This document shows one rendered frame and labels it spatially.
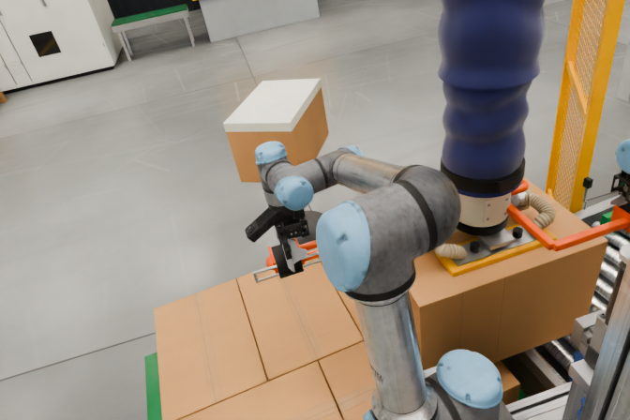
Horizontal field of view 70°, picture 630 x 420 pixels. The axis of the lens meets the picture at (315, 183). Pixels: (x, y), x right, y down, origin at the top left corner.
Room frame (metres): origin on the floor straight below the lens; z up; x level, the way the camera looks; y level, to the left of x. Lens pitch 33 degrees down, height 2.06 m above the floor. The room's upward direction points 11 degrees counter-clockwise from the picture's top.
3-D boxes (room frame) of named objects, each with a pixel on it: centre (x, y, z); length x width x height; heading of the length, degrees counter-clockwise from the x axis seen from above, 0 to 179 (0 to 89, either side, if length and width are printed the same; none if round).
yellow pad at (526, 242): (0.97, -0.49, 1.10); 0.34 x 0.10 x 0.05; 100
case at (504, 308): (1.06, -0.47, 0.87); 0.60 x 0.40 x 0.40; 100
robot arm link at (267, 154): (0.95, 0.09, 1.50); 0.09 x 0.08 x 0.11; 20
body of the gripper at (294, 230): (0.95, 0.09, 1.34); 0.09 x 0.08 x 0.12; 100
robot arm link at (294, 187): (0.86, 0.04, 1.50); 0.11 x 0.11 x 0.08; 20
